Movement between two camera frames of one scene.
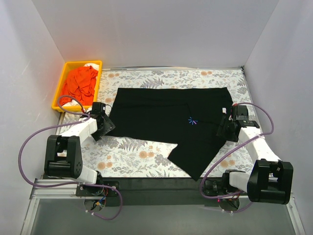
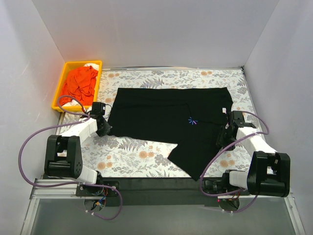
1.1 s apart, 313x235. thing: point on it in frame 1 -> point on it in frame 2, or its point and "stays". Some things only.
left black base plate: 85,190 stays
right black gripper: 223,128 -> 223,138
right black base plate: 216,186 stays
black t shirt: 190,117 stays
